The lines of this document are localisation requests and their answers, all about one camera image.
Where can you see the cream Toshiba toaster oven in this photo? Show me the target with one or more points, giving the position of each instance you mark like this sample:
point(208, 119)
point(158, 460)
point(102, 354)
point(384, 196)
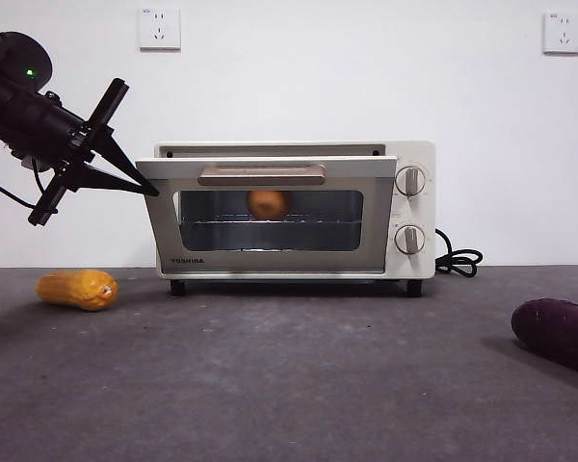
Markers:
point(415, 212)

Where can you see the yellow corn cob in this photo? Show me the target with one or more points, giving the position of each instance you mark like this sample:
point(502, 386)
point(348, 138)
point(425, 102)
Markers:
point(74, 290)

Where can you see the brown potato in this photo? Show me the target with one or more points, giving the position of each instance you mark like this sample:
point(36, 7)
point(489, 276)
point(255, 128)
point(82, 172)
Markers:
point(268, 204)

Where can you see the white wall socket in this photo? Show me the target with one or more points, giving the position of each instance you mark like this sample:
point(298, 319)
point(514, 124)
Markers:
point(562, 33)
point(160, 30)

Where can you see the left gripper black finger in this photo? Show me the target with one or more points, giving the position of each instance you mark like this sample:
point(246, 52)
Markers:
point(111, 183)
point(125, 161)

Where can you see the beige round oven knob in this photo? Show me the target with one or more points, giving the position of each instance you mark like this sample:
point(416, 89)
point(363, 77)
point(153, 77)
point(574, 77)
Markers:
point(412, 180)
point(410, 239)

